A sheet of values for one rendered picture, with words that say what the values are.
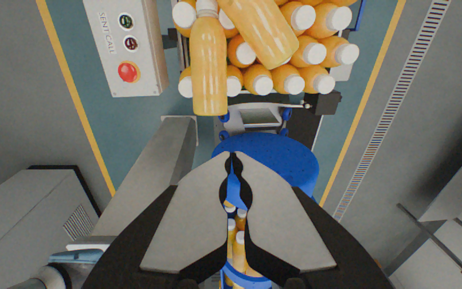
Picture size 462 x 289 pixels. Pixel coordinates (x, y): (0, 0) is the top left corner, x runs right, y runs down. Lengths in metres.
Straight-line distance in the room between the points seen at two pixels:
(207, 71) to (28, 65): 1.82
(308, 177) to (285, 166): 0.06
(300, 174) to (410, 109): 2.08
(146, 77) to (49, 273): 0.46
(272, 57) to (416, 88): 2.11
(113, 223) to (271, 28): 0.77
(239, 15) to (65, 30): 1.59
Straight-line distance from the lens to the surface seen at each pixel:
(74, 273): 0.59
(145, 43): 0.41
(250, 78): 0.44
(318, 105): 0.59
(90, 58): 1.76
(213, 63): 0.34
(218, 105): 0.34
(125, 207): 0.86
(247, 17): 0.33
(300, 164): 0.48
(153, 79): 0.42
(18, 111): 2.31
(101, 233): 0.81
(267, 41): 0.33
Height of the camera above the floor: 1.49
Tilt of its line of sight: 59 degrees down
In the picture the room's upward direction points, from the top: 172 degrees clockwise
